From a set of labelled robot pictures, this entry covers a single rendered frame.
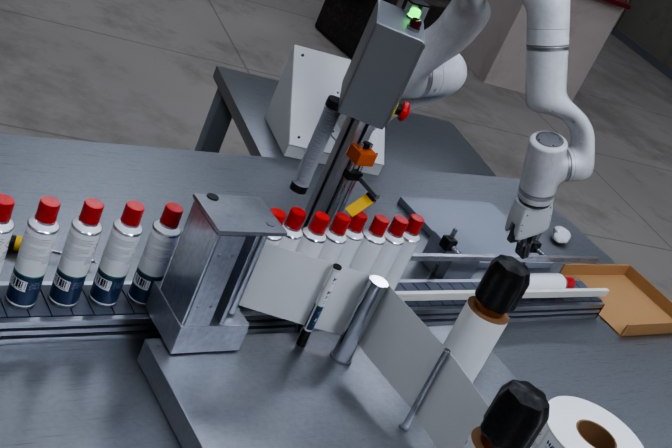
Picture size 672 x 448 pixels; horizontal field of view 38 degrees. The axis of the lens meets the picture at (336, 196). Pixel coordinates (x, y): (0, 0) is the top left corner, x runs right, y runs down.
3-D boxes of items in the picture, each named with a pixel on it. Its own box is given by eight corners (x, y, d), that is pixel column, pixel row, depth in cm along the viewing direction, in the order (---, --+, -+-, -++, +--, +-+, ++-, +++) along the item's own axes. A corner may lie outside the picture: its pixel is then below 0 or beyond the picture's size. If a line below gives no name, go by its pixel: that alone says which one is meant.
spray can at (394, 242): (365, 306, 209) (404, 228, 201) (348, 291, 212) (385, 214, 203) (378, 300, 214) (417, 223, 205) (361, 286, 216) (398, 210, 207)
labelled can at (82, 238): (52, 309, 168) (84, 211, 160) (43, 290, 172) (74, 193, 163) (81, 308, 172) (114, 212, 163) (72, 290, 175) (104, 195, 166)
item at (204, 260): (170, 354, 170) (218, 234, 159) (144, 306, 179) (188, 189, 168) (239, 350, 178) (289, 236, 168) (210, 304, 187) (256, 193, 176)
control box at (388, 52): (336, 112, 184) (376, 21, 176) (341, 82, 200) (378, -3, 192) (386, 132, 186) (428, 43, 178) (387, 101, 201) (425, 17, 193)
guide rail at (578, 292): (262, 304, 192) (266, 296, 191) (260, 300, 193) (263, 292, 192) (605, 296, 258) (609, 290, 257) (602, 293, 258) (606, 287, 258)
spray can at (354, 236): (316, 300, 204) (354, 219, 195) (308, 284, 208) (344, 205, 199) (338, 302, 207) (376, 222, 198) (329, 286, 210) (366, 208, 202)
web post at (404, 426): (402, 432, 177) (446, 354, 169) (396, 424, 178) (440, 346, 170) (410, 431, 178) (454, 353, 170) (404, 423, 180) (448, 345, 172)
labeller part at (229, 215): (217, 235, 160) (219, 230, 159) (191, 196, 167) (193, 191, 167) (286, 236, 168) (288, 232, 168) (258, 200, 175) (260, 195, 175)
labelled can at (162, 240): (132, 307, 178) (167, 215, 169) (123, 289, 181) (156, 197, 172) (158, 306, 181) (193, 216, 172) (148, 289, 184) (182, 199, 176)
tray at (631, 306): (620, 336, 256) (628, 325, 254) (557, 275, 273) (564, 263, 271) (686, 332, 274) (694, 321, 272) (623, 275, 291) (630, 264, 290)
